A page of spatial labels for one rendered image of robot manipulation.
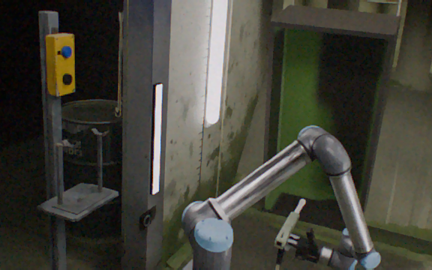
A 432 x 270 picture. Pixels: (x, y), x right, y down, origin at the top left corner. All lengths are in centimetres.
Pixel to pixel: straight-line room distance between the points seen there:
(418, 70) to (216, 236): 257
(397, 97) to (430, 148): 47
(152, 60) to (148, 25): 17
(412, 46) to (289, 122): 133
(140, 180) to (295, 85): 108
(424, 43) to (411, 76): 26
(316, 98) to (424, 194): 127
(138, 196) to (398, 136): 209
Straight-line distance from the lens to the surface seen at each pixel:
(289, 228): 249
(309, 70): 292
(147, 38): 251
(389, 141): 393
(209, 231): 190
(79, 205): 232
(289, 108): 305
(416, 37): 401
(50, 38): 218
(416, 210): 382
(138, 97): 260
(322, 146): 201
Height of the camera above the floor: 185
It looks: 19 degrees down
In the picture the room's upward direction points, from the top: 4 degrees clockwise
